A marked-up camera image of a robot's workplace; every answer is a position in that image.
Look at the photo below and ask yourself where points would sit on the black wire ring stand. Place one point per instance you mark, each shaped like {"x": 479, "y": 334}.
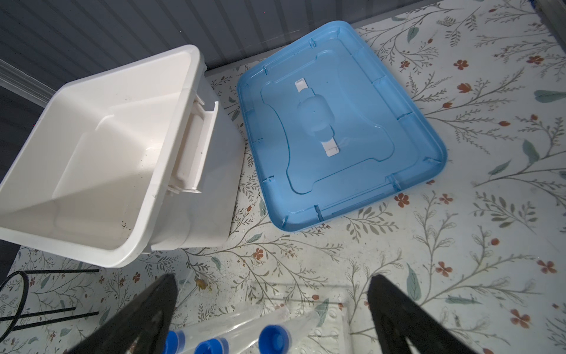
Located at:
{"x": 24, "y": 317}

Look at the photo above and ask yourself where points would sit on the clear plastic tube rack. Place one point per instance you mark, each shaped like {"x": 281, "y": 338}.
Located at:
{"x": 333, "y": 336}

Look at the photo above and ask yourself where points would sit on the blue plastic box lid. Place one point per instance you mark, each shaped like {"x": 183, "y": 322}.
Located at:
{"x": 331, "y": 130}

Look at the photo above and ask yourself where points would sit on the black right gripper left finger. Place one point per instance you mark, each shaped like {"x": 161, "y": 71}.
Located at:
{"x": 143, "y": 323}

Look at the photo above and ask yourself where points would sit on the white plastic storage box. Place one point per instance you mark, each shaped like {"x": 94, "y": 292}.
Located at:
{"x": 138, "y": 159}

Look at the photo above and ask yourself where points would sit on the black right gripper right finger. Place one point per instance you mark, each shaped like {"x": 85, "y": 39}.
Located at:
{"x": 399, "y": 322}

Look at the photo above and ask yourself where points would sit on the test tube blue cap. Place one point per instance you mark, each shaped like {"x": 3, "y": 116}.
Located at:
{"x": 243, "y": 337}
{"x": 287, "y": 336}
{"x": 187, "y": 339}

